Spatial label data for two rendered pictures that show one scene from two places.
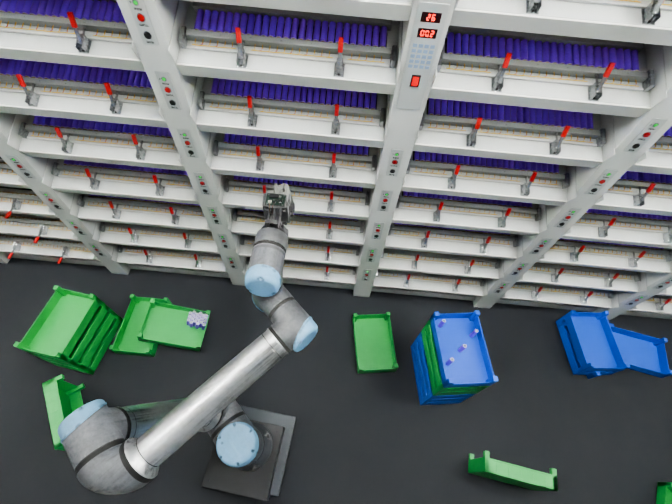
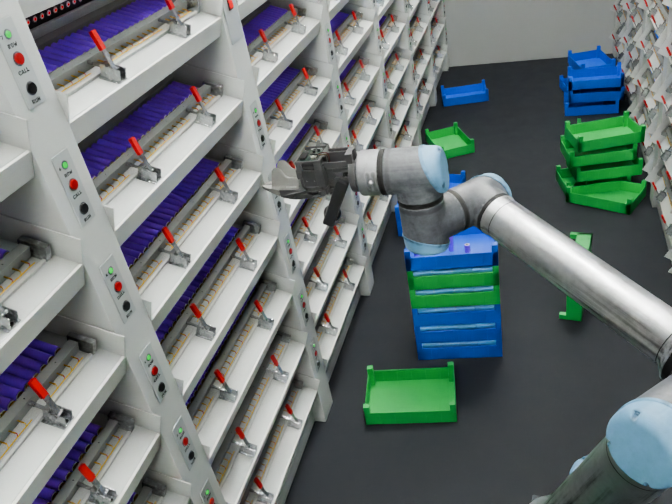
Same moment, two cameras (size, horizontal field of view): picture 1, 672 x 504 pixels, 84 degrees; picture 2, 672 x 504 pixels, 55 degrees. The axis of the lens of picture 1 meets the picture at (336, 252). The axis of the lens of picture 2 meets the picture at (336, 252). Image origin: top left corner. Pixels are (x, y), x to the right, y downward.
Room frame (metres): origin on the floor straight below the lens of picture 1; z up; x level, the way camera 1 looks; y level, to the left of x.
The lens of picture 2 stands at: (0.24, 1.29, 1.66)
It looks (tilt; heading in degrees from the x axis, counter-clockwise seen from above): 32 degrees down; 291
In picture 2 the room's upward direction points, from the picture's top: 11 degrees counter-clockwise
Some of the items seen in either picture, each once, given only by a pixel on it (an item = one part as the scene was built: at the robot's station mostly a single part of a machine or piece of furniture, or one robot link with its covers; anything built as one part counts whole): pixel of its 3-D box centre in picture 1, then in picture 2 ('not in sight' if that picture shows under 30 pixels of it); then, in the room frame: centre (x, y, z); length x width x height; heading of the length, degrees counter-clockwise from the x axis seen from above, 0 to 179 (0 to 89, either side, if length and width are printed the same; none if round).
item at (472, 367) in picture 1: (461, 347); (450, 242); (0.54, -0.57, 0.44); 0.30 x 0.20 x 0.08; 8
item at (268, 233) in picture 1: (270, 241); (369, 173); (0.56, 0.18, 1.09); 0.10 x 0.05 x 0.09; 90
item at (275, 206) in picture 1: (276, 217); (329, 172); (0.64, 0.18, 1.10); 0.12 x 0.08 x 0.09; 0
